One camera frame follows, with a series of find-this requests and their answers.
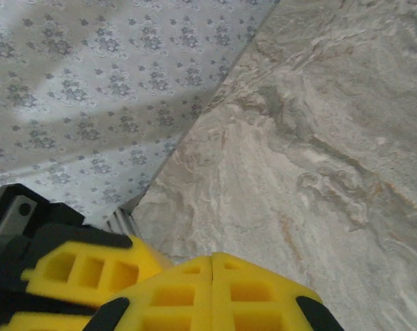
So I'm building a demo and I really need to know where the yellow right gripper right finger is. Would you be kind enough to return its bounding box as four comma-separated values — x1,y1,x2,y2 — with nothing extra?
211,251,344,331

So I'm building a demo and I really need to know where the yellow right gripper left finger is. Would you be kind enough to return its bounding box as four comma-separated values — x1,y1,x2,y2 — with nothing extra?
87,252,214,331

